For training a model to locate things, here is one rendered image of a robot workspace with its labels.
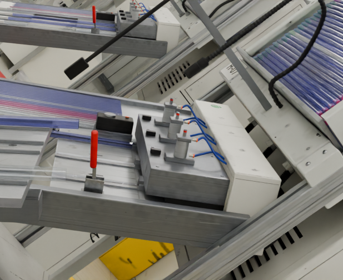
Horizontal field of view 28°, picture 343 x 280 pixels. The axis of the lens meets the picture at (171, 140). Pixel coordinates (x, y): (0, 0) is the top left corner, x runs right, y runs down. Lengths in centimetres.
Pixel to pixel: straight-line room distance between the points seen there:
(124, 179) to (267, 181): 26
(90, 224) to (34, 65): 477
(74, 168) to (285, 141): 37
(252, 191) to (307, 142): 12
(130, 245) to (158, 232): 352
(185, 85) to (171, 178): 143
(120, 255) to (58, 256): 193
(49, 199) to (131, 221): 13
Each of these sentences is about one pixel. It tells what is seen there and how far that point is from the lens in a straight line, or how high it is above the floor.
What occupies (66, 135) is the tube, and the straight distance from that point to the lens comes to 140.
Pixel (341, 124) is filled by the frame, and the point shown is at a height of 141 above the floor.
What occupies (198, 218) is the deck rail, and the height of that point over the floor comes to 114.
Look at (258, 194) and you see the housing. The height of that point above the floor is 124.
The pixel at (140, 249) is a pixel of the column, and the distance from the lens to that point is 466.
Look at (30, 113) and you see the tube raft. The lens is 151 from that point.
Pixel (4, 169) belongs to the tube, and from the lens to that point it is 71.
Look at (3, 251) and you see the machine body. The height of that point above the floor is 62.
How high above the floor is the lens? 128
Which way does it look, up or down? 6 degrees down
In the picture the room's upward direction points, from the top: 54 degrees clockwise
